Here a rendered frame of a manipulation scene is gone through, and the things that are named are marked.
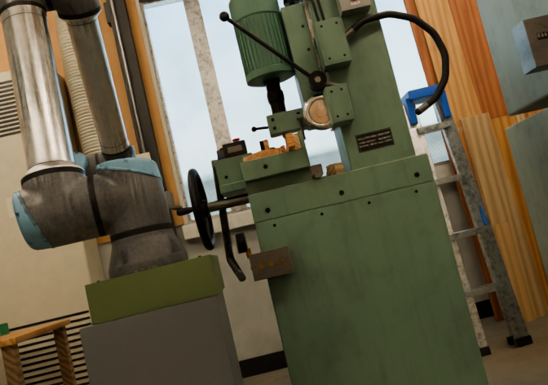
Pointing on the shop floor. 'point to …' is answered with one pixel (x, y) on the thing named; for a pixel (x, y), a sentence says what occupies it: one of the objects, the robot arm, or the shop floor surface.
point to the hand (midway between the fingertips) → (178, 209)
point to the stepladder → (512, 318)
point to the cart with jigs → (11, 358)
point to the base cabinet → (373, 294)
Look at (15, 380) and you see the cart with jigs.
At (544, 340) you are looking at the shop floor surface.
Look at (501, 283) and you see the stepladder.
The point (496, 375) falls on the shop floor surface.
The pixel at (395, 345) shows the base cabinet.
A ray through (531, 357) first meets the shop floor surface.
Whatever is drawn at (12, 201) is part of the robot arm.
